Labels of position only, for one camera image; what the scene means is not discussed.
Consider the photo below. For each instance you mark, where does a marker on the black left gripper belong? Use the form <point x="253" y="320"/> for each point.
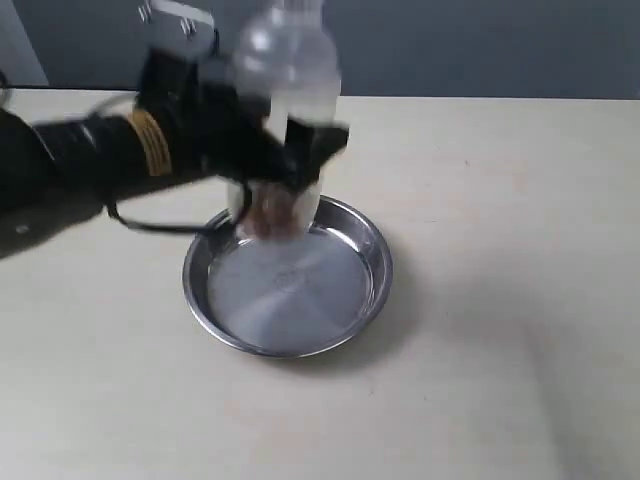
<point x="212" y="130"/>

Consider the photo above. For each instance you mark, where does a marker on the clear plastic shaker bottle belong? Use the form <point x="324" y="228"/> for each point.
<point x="285" y="53"/>

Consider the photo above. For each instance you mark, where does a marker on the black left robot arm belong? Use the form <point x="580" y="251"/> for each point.
<point x="61" y="173"/>

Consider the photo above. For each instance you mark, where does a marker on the round stainless steel plate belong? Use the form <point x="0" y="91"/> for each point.
<point x="294" y="299"/>

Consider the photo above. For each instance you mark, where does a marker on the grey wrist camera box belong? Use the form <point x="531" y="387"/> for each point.
<point x="179" y="27"/>

